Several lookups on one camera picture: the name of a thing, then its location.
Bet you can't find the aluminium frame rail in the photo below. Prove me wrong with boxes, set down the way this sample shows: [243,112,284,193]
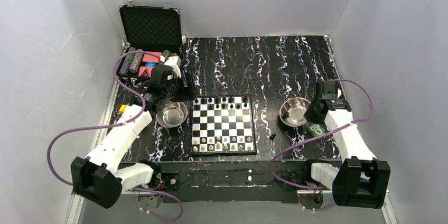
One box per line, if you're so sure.
[66,49,398,224]

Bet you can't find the colourful toy block car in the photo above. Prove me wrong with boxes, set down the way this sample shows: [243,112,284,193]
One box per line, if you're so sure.
[118,104,127,114]

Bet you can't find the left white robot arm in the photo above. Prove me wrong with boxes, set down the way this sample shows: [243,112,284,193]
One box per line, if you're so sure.
[71,65,198,209]

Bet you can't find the purple cable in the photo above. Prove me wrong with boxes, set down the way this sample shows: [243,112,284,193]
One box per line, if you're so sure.
[46,51,184,222]
[268,78,375,212]

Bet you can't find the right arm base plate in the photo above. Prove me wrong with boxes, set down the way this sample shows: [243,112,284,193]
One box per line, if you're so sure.
[274,171,328,191]

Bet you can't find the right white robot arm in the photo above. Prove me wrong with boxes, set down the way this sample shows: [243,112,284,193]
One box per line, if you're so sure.
[304,80,391,209]

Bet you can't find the black chess piece on table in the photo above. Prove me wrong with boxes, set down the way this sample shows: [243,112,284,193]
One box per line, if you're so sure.
[269,133,276,141]

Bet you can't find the black and white chessboard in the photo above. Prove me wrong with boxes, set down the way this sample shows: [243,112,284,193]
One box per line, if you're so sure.
[190,95,257,156]

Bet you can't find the black poker chip case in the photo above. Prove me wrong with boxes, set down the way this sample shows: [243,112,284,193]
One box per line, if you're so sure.
[115,3,183,87]

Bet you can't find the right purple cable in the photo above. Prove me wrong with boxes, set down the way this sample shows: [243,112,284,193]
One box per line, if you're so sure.
[268,78,375,212]

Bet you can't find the green toy car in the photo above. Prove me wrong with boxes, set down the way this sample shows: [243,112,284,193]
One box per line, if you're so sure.
[306,124,325,137]

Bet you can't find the steel bowl with chess pieces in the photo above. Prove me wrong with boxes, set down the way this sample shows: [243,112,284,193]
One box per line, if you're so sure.
[279,97,311,127]

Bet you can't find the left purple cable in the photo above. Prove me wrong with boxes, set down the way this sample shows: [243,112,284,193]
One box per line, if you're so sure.
[46,51,184,222]

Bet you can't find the small steel bowl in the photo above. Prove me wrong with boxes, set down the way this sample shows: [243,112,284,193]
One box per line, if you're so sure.
[155,102,188,128]

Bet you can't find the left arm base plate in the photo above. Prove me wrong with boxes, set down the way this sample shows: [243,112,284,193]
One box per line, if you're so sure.
[127,170,180,192]

